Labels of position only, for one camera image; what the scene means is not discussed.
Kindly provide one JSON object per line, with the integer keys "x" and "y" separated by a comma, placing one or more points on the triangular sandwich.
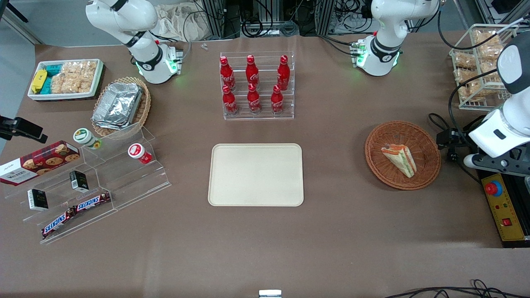
{"x": 399, "y": 159}

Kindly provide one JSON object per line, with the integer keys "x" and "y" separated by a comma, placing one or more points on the aluminium frame post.
{"x": 325, "y": 14}
{"x": 215, "y": 16}

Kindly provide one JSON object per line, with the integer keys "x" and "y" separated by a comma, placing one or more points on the beige plastic tray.
{"x": 255, "y": 174}

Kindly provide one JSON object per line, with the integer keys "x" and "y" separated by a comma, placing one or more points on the teal snack packet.
{"x": 54, "y": 69}
{"x": 46, "y": 85}

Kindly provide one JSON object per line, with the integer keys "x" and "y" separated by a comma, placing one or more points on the light oval wicker basket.
{"x": 143, "y": 109}

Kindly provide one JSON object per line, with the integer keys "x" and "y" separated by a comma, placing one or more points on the green lid white cup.
{"x": 85, "y": 136}

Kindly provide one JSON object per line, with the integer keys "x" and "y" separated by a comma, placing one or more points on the red tartan cookie box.
{"x": 37, "y": 163}

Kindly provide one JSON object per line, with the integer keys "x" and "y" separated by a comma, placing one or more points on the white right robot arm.
{"x": 124, "y": 20}

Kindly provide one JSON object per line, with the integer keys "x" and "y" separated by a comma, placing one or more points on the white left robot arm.
{"x": 383, "y": 25}

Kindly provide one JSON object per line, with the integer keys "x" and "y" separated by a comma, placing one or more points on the small black white box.
{"x": 38, "y": 199}
{"x": 78, "y": 181}

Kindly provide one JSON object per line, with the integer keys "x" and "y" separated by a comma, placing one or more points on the yellow snack packet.
{"x": 39, "y": 80}

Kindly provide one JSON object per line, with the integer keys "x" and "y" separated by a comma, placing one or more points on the clear acrylic bottle rack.
{"x": 258, "y": 117}

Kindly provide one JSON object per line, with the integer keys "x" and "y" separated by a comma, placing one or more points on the black clamp mount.
{"x": 22, "y": 127}

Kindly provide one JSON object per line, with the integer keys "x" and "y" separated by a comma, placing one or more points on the red emergency stop button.
{"x": 493, "y": 188}

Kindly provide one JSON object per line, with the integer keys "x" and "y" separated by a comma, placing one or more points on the silver metal bracket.
{"x": 270, "y": 294}

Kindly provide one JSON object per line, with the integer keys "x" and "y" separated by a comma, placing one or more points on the crumpled beige cloth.
{"x": 182, "y": 25}

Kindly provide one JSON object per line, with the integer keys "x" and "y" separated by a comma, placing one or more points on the brown round wicker basket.
{"x": 381, "y": 169}

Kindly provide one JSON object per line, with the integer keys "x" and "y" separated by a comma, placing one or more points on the black stand leg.
{"x": 14, "y": 12}

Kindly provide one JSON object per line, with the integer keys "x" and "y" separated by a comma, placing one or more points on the red lid white cup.
{"x": 138, "y": 152}

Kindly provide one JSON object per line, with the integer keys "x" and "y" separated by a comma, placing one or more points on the stacked aluminium foil containers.
{"x": 118, "y": 105}

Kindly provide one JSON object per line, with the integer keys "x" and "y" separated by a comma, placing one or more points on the bagged rice cracker pack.
{"x": 490, "y": 53}
{"x": 470, "y": 91}
{"x": 486, "y": 38}
{"x": 465, "y": 61}

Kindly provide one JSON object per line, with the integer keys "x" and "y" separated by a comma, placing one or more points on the red cola bottle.
{"x": 283, "y": 74}
{"x": 252, "y": 72}
{"x": 254, "y": 100}
{"x": 230, "y": 101}
{"x": 227, "y": 74}
{"x": 277, "y": 100}

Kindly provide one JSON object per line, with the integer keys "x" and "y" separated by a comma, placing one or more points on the brown Snickers bar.
{"x": 92, "y": 202}
{"x": 58, "y": 223}

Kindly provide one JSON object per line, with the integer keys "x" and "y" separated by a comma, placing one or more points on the clear acrylic stepped display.
{"x": 124, "y": 186}

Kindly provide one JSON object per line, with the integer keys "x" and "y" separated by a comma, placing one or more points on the white rectangular snack tray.
{"x": 62, "y": 96}

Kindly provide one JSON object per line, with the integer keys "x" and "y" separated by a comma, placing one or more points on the clear bagged cracker snack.
{"x": 58, "y": 82}
{"x": 83, "y": 72}

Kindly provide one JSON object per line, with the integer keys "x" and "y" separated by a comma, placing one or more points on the black yellow control box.
{"x": 507, "y": 215}

